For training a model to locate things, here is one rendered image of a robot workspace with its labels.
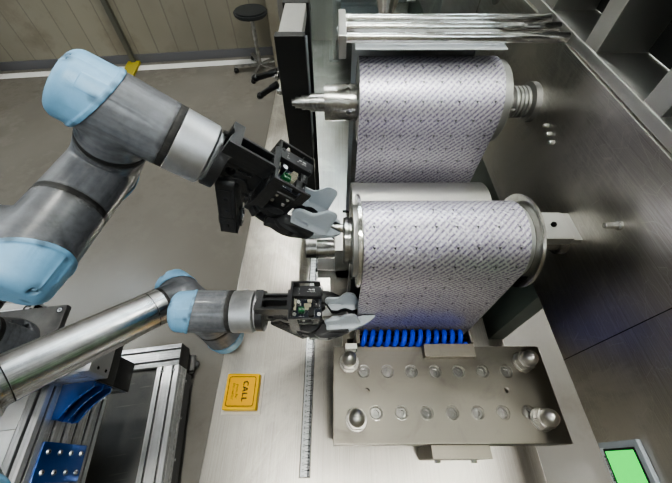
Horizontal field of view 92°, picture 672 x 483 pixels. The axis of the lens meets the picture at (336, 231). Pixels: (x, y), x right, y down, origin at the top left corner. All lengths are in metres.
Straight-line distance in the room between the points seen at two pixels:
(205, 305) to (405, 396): 0.39
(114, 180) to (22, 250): 0.12
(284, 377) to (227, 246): 1.42
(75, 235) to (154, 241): 1.91
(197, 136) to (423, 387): 0.55
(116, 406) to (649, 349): 1.65
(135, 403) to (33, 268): 1.32
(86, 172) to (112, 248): 1.99
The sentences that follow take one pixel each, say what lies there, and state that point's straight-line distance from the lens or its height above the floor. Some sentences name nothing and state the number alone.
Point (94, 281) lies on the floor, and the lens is 2.35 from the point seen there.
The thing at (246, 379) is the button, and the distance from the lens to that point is 0.79.
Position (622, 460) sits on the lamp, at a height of 1.19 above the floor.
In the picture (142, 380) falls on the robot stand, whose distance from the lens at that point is 1.70.
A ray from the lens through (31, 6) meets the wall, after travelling 4.46.
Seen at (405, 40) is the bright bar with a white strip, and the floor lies 1.45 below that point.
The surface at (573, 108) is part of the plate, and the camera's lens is 0.63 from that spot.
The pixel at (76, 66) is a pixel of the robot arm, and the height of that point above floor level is 1.53.
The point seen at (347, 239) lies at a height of 1.28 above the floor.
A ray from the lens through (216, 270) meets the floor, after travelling 2.05.
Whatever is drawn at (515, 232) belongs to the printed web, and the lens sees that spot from 0.52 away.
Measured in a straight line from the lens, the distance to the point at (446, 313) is 0.65.
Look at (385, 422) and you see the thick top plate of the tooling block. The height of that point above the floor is 1.03.
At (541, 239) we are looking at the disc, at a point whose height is 1.31.
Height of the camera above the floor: 1.67
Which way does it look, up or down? 54 degrees down
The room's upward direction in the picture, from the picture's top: straight up
